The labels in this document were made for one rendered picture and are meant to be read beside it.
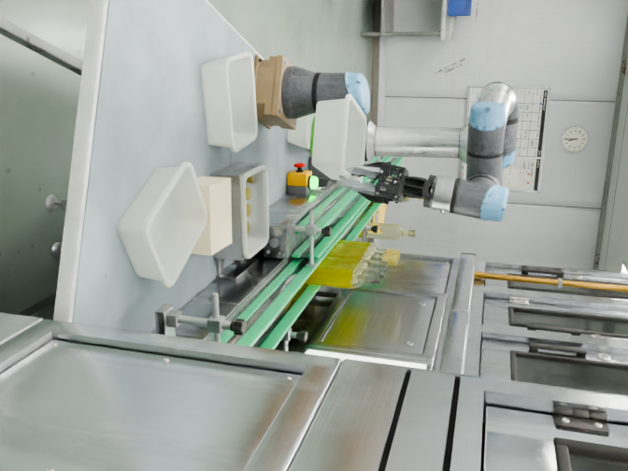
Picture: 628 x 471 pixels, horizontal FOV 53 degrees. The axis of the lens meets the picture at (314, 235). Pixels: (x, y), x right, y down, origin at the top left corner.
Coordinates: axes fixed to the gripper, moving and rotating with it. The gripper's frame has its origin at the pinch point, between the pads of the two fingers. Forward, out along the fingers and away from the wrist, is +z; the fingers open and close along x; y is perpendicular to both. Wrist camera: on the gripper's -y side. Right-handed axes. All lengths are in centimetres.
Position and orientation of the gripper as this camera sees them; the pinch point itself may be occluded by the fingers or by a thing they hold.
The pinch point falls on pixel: (346, 176)
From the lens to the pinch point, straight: 143.3
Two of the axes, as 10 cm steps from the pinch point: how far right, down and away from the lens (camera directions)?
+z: -9.4, -2.1, 2.6
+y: -2.6, -0.4, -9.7
